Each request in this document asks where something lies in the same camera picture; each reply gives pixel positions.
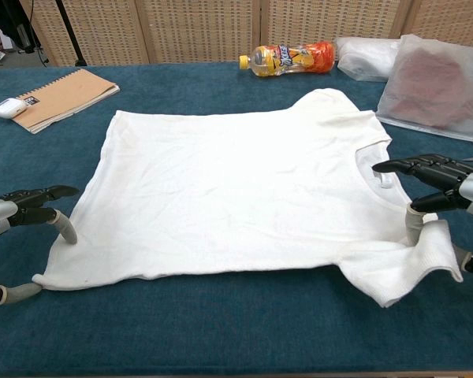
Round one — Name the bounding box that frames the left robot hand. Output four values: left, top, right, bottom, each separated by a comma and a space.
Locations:
0, 184, 80, 306

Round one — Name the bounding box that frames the white t-shirt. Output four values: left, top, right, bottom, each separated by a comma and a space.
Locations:
31, 88, 464, 309

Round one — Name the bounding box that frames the white earbuds case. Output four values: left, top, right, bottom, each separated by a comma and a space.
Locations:
0, 98, 28, 119

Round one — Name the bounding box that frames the frosted zip bag red cloth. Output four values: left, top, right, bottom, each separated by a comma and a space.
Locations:
375, 34, 473, 146

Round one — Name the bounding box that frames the brown spiral notebook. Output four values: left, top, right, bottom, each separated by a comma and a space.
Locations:
14, 68, 121, 135

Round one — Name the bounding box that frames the white cloth in clear bag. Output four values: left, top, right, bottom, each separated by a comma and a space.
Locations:
334, 36, 403, 83

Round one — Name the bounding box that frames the black tripod stand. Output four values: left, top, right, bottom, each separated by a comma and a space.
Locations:
54, 0, 88, 67

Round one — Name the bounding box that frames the orange juice plastic bottle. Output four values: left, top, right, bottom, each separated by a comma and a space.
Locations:
238, 40, 337, 78

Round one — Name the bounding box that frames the blue table cover cloth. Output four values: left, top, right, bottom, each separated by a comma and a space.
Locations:
0, 61, 473, 375

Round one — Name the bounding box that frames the woven folding screen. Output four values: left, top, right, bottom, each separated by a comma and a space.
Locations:
19, 0, 473, 67

